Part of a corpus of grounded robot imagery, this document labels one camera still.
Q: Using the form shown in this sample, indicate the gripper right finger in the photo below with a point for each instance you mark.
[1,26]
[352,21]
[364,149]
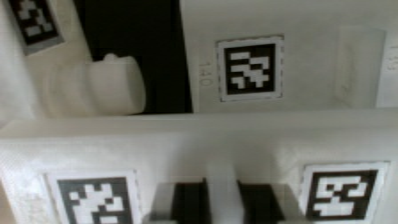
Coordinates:
[261,209]

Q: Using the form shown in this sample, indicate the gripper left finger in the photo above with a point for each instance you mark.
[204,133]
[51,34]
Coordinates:
[190,203]

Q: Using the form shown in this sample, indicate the white cabinet body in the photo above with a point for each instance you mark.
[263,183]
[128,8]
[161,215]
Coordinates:
[58,33]

